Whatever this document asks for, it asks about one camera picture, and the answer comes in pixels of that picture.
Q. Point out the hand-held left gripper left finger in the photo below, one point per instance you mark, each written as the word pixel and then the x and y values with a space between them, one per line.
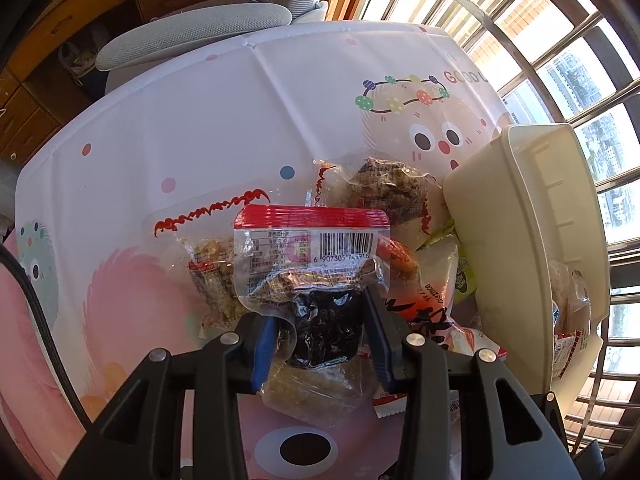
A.
pixel 262 355

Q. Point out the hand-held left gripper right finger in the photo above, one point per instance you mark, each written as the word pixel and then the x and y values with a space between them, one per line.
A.
pixel 382 345

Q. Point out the wooden desk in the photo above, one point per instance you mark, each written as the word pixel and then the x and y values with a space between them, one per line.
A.
pixel 60 35

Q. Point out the metal window grille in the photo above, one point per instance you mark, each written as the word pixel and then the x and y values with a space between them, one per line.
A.
pixel 575 10

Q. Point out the grey office chair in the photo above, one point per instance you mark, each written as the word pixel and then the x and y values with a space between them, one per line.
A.
pixel 200 25

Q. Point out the bag under desk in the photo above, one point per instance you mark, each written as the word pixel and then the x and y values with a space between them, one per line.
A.
pixel 80 57

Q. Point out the green pastry packet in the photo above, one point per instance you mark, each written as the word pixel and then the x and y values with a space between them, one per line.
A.
pixel 460 280

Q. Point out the pile of assorted snack packets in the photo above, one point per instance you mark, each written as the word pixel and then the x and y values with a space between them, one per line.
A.
pixel 320 395

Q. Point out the clear nut brittle packet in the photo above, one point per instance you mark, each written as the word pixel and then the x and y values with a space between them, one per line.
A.
pixel 215 280
pixel 385 190

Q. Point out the red-topped clear dark snack packet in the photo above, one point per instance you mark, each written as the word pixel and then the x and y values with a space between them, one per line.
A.
pixel 310 245

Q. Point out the pink white printed tablecloth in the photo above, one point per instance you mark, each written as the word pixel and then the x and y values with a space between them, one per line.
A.
pixel 200 110

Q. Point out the white plastic tray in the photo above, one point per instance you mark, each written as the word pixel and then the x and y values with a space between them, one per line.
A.
pixel 500 200

